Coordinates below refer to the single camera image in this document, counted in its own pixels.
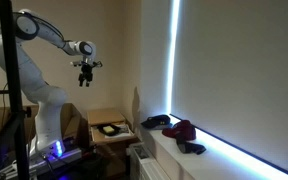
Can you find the grey window blind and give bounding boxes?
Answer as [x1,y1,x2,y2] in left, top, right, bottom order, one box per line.
[170,0,288,178]

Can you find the red cap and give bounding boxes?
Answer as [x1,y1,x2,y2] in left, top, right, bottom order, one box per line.
[161,119,197,141]

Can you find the black stand pole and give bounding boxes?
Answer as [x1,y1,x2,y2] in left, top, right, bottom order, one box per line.
[0,0,32,180]

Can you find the white paper sheets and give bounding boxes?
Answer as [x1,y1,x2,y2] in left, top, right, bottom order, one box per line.
[104,124,134,139]

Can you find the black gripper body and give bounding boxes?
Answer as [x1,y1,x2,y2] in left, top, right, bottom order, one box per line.
[78,62,95,81]

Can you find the dark blue cap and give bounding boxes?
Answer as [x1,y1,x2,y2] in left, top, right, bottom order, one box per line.
[140,114,172,130]

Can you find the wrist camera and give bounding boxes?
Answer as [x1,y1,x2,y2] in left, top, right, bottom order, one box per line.
[70,59,104,68]

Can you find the white radiator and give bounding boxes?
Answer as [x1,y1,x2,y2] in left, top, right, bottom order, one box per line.
[128,142,172,180]

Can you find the black tray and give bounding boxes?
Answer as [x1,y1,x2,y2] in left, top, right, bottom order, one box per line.
[96,123,122,137]

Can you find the brown cardboard box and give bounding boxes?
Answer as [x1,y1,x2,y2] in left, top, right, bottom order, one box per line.
[23,102,89,145]

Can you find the light wooden table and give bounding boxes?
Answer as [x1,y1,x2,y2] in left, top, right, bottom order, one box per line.
[89,121,139,146]

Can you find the wooden cabinet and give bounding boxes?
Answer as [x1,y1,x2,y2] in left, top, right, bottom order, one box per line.
[86,107,139,178]

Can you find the dark folded cloth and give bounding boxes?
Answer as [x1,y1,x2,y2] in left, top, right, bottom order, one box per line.
[175,137,207,156]

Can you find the yellow sponge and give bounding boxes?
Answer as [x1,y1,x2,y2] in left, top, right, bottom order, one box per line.
[103,125,117,134]

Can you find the robot base platform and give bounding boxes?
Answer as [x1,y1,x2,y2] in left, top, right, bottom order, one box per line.
[0,139,84,179]

